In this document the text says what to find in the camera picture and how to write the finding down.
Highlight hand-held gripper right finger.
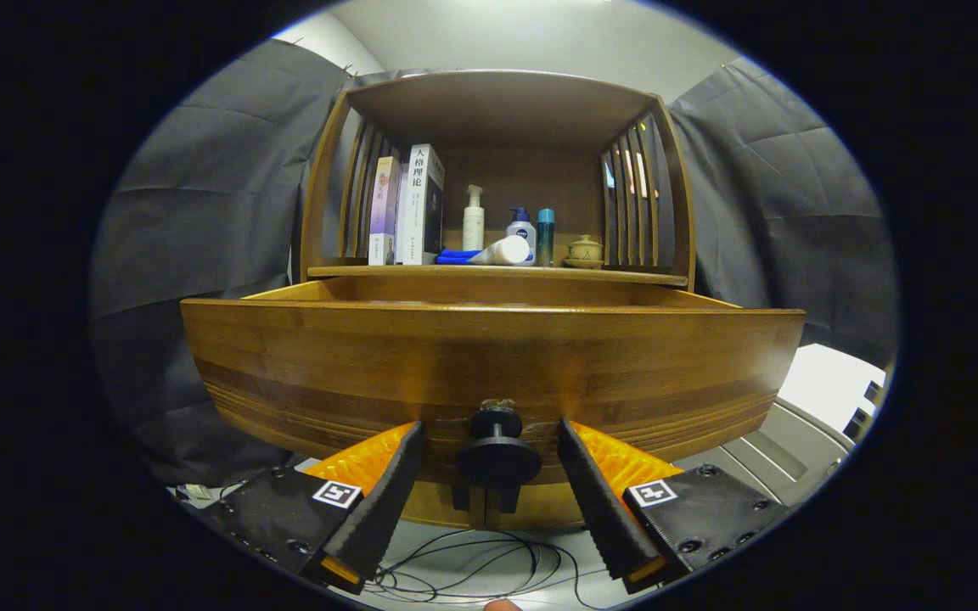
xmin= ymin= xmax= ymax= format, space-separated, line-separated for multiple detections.
xmin=556 ymin=418 xmax=791 ymax=595

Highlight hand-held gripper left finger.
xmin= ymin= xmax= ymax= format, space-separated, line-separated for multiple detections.
xmin=200 ymin=420 xmax=427 ymax=595

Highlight black round drawer knob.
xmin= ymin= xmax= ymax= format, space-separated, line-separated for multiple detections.
xmin=455 ymin=406 xmax=542 ymax=489

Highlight brown wooden drawer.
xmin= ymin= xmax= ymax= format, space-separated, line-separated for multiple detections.
xmin=180 ymin=278 xmax=807 ymax=489

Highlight white green tube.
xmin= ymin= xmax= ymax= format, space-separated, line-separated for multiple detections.
xmin=468 ymin=235 xmax=532 ymax=266

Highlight wooden cabinet door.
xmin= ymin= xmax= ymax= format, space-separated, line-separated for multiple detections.
xmin=486 ymin=484 xmax=587 ymax=531
xmin=400 ymin=480 xmax=487 ymax=530

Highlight wooden countertop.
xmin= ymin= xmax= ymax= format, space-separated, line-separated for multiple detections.
xmin=306 ymin=265 xmax=689 ymax=287

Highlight brown wooden cabinet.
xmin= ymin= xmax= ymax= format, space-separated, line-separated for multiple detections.
xmin=298 ymin=70 xmax=698 ymax=531

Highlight white side furniture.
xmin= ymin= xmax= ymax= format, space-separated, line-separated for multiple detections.
xmin=676 ymin=344 xmax=889 ymax=510

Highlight beige lidded teacup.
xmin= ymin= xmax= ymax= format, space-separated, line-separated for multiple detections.
xmin=564 ymin=234 xmax=605 ymax=270

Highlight white bottle blue cap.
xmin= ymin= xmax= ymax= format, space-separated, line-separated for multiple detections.
xmin=505 ymin=206 xmax=537 ymax=266

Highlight purple book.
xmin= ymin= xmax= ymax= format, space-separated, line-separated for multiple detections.
xmin=368 ymin=155 xmax=402 ymax=266

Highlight thick white book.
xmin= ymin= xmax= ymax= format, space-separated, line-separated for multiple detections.
xmin=396 ymin=143 xmax=446 ymax=266

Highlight white pump bottle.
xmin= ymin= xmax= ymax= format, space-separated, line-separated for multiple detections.
xmin=462 ymin=184 xmax=486 ymax=252

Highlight black backdrop cloth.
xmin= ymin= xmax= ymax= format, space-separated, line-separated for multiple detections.
xmin=90 ymin=38 xmax=897 ymax=489

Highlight black floor cables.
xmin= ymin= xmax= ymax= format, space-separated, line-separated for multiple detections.
xmin=366 ymin=530 xmax=600 ymax=608

